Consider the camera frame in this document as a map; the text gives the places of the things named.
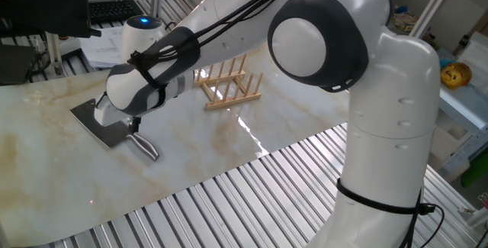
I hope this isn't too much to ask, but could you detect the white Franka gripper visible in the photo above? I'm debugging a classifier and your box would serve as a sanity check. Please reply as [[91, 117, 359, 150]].
[[93, 94, 143, 135]]

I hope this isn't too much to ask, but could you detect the steel cleaver knife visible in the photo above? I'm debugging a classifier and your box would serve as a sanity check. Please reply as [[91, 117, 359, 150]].
[[69, 98, 160, 163]]

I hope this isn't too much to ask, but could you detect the wooden dowel rack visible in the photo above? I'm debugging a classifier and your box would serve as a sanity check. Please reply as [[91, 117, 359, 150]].
[[192, 53, 265, 111]]

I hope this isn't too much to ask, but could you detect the marble pattern table mat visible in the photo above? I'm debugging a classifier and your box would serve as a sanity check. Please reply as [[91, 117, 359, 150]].
[[0, 41, 369, 248]]

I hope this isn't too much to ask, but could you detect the stack of printed papers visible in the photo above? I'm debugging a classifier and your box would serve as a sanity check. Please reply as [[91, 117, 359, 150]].
[[79, 26, 125, 69]]

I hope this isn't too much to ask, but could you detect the black keyboard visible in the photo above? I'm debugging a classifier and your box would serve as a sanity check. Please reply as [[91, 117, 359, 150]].
[[88, 0, 145, 24]]

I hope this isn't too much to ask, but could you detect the black box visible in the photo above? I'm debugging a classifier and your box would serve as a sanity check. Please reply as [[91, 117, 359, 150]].
[[0, 43, 38, 87]]

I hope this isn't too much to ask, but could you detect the black monitor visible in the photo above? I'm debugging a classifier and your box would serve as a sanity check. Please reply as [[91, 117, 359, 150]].
[[0, 0, 103, 39]]

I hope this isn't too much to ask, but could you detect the small colourful carton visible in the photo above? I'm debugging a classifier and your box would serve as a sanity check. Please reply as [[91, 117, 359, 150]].
[[392, 11, 419, 31]]

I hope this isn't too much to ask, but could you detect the small blue object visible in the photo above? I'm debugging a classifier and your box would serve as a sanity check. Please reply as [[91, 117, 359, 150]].
[[436, 47, 458, 69]]

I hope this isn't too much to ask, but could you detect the yellow toy head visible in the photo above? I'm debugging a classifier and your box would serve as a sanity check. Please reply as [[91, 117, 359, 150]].
[[441, 62, 473, 91]]

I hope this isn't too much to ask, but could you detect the grey metal shelf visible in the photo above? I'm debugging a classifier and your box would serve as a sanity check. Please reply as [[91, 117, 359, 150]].
[[436, 83, 488, 182]]

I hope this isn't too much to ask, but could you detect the green container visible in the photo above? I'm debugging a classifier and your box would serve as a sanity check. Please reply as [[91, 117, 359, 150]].
[[460, 147, 488, 188]]

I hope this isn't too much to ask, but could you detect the black camera cable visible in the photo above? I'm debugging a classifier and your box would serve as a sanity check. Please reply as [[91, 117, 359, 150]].
[[129, 0, 297, 69]]

